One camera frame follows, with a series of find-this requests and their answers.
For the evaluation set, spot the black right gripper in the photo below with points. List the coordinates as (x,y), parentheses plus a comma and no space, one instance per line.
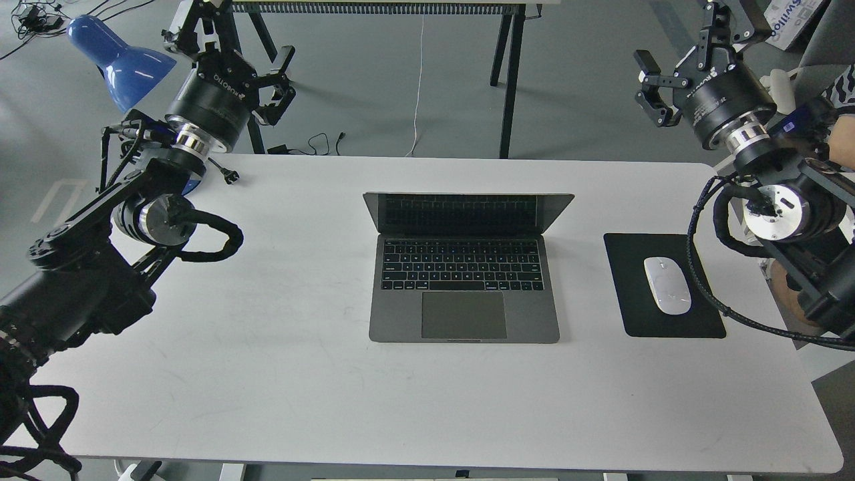
(724,93)

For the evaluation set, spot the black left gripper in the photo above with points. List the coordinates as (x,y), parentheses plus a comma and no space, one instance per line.
(221,91)

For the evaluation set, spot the grey laptop computer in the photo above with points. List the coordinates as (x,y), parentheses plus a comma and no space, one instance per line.
(463,267)

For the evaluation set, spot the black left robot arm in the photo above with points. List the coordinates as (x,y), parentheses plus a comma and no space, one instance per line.
(95,270)

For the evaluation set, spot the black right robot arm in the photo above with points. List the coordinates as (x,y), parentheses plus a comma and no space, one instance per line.
(782,195)

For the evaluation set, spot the blue desk lamp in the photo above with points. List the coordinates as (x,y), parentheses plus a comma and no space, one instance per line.
(130,73)

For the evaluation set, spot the white cardboard box blue print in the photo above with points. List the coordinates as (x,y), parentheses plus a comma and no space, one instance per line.
(790,19)

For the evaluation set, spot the white office chair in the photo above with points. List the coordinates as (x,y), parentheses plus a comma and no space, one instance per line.
(826,46)

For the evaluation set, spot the person in striped shirt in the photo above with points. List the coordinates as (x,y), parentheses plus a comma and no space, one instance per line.
(840,93)

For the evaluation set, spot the black trestle table background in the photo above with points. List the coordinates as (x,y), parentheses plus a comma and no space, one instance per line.
(399,75)

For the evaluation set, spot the black mouse pad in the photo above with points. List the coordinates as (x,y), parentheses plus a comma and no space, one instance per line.
(626,252)

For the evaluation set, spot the white computer mouse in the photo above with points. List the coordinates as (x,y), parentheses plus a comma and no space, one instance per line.
(667,285)

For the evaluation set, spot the black cable bundle floor corner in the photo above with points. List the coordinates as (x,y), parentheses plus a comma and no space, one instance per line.
(30,20)

